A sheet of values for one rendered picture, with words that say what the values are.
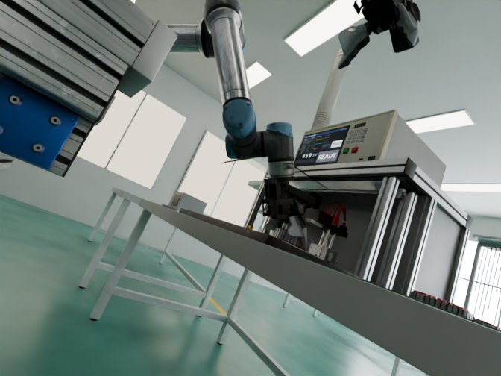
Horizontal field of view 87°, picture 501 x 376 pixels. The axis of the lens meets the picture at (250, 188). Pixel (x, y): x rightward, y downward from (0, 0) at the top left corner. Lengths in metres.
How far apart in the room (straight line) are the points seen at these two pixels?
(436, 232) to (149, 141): 5.01
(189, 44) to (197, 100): 4.91
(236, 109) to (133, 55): 0.26
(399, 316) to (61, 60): 0.47
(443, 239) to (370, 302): 0.76
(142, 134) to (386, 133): 4.88
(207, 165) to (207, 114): 1.09
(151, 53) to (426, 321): 0.46
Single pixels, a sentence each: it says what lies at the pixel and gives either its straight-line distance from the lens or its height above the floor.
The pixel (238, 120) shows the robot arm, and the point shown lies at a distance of 0.61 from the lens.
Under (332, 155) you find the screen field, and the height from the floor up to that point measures 1.17.
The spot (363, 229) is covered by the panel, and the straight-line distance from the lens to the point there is 0.99.
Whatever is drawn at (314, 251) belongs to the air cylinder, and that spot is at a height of 0.80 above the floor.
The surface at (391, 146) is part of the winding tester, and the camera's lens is 0.98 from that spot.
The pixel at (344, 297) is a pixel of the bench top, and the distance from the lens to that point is 0.32.
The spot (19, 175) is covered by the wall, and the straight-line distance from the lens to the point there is 5.45.
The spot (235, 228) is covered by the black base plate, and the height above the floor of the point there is 0.76.
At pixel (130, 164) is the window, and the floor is 1.26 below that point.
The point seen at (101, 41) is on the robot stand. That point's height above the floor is 0.91.
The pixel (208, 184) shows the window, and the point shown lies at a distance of 5.71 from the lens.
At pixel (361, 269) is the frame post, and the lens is 0.75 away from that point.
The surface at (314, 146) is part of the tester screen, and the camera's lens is 1.17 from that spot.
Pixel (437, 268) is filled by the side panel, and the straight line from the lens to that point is 1.04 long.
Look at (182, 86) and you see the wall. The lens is 5.87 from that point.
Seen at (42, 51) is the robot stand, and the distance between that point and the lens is 0.44.
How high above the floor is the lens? 0.73
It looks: 12 degrees up
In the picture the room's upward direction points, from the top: 23 degrees clockwise
